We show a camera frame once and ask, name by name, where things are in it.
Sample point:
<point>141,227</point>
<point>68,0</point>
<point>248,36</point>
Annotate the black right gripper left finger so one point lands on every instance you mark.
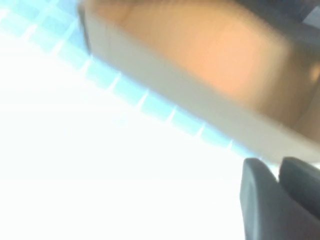
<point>270,212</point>

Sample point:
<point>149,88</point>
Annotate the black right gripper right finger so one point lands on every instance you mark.
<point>302,180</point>

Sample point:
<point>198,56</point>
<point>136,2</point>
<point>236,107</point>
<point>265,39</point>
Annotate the brown cardboard shoe box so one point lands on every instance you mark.
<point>200,62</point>

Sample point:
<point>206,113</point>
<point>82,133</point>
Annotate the green white checkered tablecloth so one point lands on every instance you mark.
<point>160,110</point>

